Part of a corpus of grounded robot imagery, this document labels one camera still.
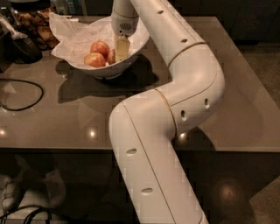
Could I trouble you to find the black cable on table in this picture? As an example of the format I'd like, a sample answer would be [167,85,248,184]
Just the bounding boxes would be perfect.
[0,78,45,112]

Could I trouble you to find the left white sneaker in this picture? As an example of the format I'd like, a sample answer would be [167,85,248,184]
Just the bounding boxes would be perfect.
[2,173,23,212]

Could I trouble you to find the red apple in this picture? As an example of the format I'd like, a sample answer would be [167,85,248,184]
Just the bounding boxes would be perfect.
[84,52,106,68]
[90,41,110,58]
[107,49,116,65]

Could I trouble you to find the white sneaker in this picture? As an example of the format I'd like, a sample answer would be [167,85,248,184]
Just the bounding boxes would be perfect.
[2,173,23,212]
[43,169,66,208]

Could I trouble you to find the white ceramic bowl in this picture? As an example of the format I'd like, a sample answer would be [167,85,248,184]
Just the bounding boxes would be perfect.
[59,14,151,81]

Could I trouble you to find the jar of brown snacks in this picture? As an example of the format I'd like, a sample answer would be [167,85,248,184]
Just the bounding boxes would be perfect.
[10,0,59,50]

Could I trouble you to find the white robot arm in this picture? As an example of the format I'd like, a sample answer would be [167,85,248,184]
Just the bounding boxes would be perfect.
[109,0,225,224]

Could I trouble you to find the black cables on floor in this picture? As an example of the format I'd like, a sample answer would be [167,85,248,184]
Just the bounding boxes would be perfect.
[0,204,71,224]

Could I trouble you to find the right white sneaker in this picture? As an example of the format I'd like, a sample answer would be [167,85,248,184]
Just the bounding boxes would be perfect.
[43,169,66,208]

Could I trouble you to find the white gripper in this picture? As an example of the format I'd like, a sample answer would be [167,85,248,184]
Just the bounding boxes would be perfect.
[111,0,139,62]

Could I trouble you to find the white crumpled paper liner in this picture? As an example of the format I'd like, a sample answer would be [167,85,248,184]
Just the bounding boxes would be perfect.
[49,13,115,70]

